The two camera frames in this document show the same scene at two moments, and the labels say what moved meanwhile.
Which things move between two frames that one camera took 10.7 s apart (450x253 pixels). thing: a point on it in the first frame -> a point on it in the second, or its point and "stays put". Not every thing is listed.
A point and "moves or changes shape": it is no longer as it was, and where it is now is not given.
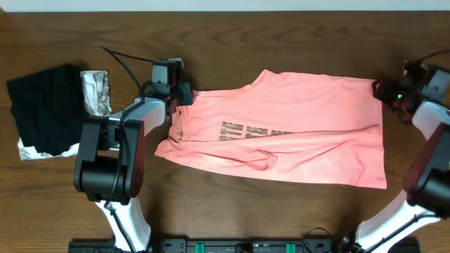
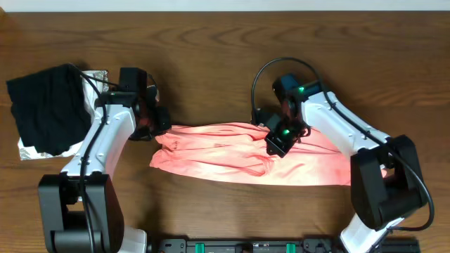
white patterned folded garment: [97, 103] stays put
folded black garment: [48, 105] stays put
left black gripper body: [181, 96] -> [155, 122]
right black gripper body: [394, 94] -> [288, 133]
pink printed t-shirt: [323, 128] moves or changes shape
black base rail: [223, 244] stays put
